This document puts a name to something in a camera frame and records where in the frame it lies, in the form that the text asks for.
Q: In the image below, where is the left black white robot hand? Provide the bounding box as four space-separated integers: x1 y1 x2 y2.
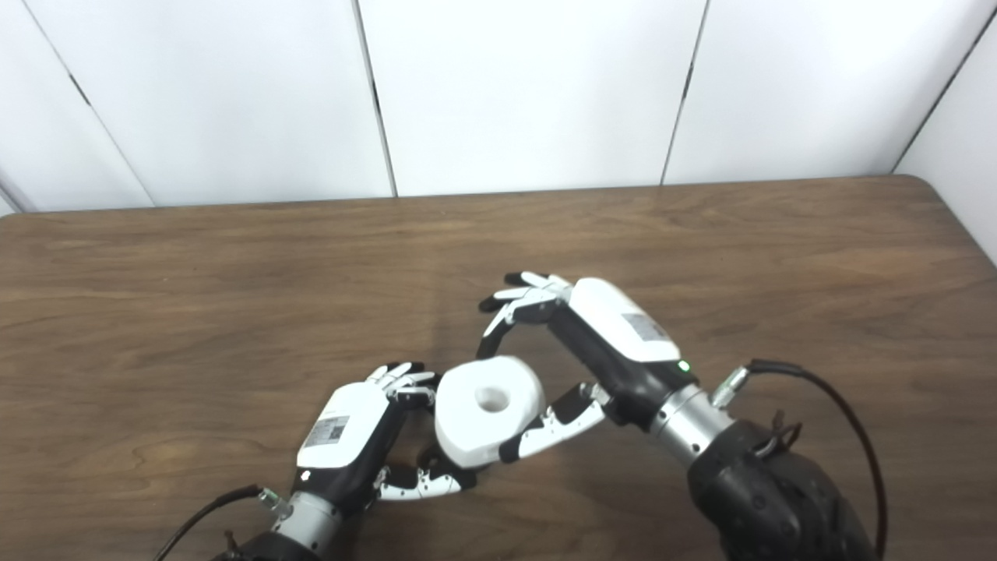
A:
296 362 477 519

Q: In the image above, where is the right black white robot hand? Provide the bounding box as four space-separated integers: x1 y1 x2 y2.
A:
477 271 698 465

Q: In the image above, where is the round white plastic piece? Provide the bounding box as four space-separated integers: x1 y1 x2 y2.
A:
434 356 547 469

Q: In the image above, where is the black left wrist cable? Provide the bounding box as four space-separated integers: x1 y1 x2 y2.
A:
152 484 293 561

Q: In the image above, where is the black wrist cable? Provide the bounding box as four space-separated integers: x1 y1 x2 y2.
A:
713 358 890 559
152 484 293 561

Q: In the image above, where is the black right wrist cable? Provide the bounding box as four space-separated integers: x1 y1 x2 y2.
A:
713 358 890 559

